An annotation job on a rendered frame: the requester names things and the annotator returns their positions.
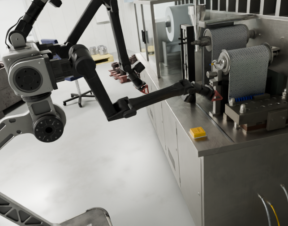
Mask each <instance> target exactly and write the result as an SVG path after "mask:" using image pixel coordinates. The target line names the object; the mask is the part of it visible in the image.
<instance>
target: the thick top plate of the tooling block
mask: <svg viewBox="0 0 288 226"><path fill-rule="evenodd" d="M242 104H245V105H246V113H240V112H239V111H240V107H241V105H242ZM279 109H287V110H288V96H282V93H281V94H276V95H271V96H270V97H269V98H264V99H259V100H254V99H250V100H243V101H238V102H236V106H230V105H229V103H228V104H225V113H226V114H227V115H228V116H229V117H230V118H231V119H232V120H233V121H234V122H235V123H237V124H238V125H243V124H248V123H252V122H259V121H264V120H267V116H268V112H270V111H275V110H279ZM287 116H288V112H287Z"/></svg>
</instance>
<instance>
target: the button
mask: <svg viewBox="0 0 288 226"><path fill-rule="evenodd" d="M190 133H191V134H192V136H193V137H194V138H196V137H200V136H205V135H206V133H205V131H204V130H203V129H202V127H196V128H192V129H190Z"/></svg>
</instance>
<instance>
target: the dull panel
mask: <svg viewBox="0 0 288 226"><path fill-rule="evenodd" d="M267 75H269V76H271V77H272V80H271V90H270V95H276V94H281V93H282V87H283V81H284V75H283V74H280V73H277V72H275V71H273V70H270V69H267Z"/></svg>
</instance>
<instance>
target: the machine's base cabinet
mask: <svg viewBox="0 0 288 226"><path fill-rule="evenodd" d="M140 78H141V80H142V81H144V82H145V83H146V84H147V85H148V90H149V93H151V92H154V91H156V89H155V87H154V85H153V84H152V82H151V80H150V79H149V77H148V76H147V74H146V73H145V71H144V70H143V71H142V72H141V73H140ZM144 86H145V85H144ZM146 109H147V111H148V114H149V116H150V119H151V121H152V124H153V126H154V128H155V131H156V133H157V136H158V138H159V140H160V142H161V145H162V147H163V150H164V152H165V155H166V157H167V159H168V162H169V164H170V167H171V169H172V171H173V173H174V176H175V178H176V181H177V183H178V185H179V188H180V190H181V193H182V195H183V197H184V200H185V202H186V204H187V207H188V209H189V212H190V214H191V216H192V219H193V221H194V224H195V226H269V224H268V218H267V213H266V210H265V207H264V204H263V202H262V200H260V199H259V197H260V196H261V195H263V196H264V197H265V198H264V200H265V202H266V204H267V206H268V209H269V213H270V217H271V223H272V226H278V222H277V219H276V216H275V213H274V211H273V209H272V207H271V206H270V205H269V203H272V204H273V208H274V210H275V212H276V214H277V217H278V220H279V224H280V226H288V199H287V196H286V194H285V191H284V189H283V188H282V187H281V186H280V185H281V184H284V185H285V189H286V191H287V193H288V139H284V140H280V141H275V142H271V143H265V144H260V145H256V146H251V147H247V148H241V149H236V150H232V151H227V152H221V153H217V154H212V155H208V156H202V157H198V156H197V155H196V153H195V152H194V150H193V148H192V147H191V145H190V144H189V142H188V140H187V139H186V137H185V135H184V134H183V132H182V131H181V129H180V127H179V126H178V124H177V122H176V121H175V119H174V118H173V116H172V115H171V113H170V111H169V110H168V108H167V107H166V105H165V103H164V102H163V101H160V102H158V103H155V104H152V105H149V106H146Z"/></svg>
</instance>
